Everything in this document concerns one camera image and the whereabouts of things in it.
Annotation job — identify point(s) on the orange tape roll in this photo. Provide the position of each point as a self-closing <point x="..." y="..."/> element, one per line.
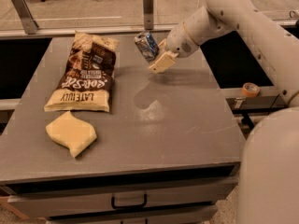
<point x="250" y="90"/>

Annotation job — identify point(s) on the brown white chip bag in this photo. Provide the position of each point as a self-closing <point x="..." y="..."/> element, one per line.
<point x="88" y="76"/>

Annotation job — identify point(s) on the lower grey drawer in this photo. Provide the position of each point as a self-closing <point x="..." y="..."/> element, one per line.
<point x="179" y="215"/>

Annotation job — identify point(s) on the black metal leg bar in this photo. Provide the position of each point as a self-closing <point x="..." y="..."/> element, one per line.
<point x="247" y="120"/>

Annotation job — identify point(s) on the left metal railing bracket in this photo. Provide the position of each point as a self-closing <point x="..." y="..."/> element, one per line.
<point x="29" y="25"/>

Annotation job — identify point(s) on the upper grey drawer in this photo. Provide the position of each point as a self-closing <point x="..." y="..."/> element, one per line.
<point x="97" y="200"/>

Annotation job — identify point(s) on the yellow sponge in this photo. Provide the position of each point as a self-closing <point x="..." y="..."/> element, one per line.
<point x="72" y="133"/>

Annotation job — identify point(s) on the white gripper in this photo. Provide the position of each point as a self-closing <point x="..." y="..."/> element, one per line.
<point x="178" y="42"/>

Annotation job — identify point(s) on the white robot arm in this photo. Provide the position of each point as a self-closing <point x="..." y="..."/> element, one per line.
<point x="268" y="189"/>

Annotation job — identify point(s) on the black upper drawer handle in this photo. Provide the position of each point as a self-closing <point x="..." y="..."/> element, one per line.
<point x="129" y="202"/>

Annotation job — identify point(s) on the middle metal railing bracket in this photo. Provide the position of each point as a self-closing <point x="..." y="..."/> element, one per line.
<point x="148" y="14"/>

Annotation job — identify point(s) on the grey rail with label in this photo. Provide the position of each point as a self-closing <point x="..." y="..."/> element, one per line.
<point x="262" y="103"/>

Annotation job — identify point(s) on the silver blue redbull can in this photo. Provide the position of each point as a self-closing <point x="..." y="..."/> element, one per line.
<point x="147" y="46"/>

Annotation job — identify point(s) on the metal railing bracket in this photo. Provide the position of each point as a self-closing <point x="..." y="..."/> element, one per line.
<point x="29" y="25"/>
<point x="148" y="14"/>

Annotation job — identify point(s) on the grey drawer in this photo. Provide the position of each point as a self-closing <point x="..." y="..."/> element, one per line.
<point x="179" y="215"/>
<point x="97" y="200"/>

